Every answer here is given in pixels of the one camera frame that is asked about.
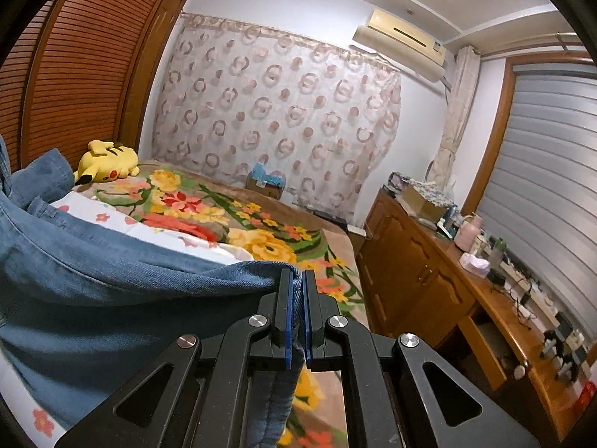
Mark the blue denim pants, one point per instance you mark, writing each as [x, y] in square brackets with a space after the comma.
[116, 298]

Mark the long wooden cabinet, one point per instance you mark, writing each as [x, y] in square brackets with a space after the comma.
[410, 266]

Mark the grey window blind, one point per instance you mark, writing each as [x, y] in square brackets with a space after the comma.
[550, 172]

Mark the cream wall air conditioner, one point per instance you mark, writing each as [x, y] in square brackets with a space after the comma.
[401, 44]

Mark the yellow plush toy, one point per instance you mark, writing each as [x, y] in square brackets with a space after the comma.
[107, 161]

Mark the pink jug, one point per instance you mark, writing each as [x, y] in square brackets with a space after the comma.
[468, 235]

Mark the cardboard box with patterned cloth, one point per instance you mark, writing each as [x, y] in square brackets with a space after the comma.
[422, 203]

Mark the pink patterned pouch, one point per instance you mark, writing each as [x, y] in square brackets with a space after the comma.
[400, 181]

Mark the white power strip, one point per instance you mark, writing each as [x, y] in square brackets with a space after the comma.
[536, 296]

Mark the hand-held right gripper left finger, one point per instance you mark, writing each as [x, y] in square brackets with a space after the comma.
[289, 317]

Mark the cream tied curtain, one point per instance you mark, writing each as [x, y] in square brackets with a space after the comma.
[459, 112]

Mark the circle-patterned sheer curtain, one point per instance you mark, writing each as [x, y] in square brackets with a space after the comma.
[280, 112]

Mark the pink tissue pack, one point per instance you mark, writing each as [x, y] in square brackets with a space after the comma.
[475, 265]

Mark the floral plush blanket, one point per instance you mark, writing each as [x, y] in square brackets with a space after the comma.
[261, 238]

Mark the white flower-print sheet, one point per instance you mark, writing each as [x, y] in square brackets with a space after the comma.
[116, 221]

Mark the wooden louvered wardrobe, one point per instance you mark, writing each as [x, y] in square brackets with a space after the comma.
[79, 65]

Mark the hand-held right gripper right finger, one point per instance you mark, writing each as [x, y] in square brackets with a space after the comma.
[306, 317]

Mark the small black box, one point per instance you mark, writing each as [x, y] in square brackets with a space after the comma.
[496, 278]

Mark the wooden window frame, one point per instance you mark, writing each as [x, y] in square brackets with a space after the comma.
[499, 116]

